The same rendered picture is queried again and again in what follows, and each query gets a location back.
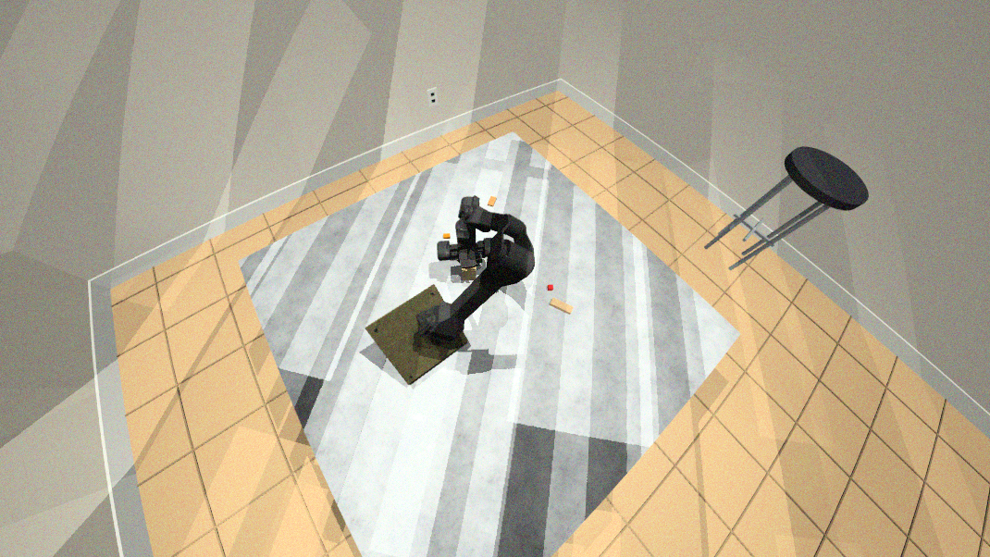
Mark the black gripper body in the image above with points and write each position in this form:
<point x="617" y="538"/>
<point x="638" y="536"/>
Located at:
<point x="446" y="252"/>

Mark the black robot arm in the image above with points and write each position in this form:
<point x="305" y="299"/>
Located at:
<point x="508" y="263"/>

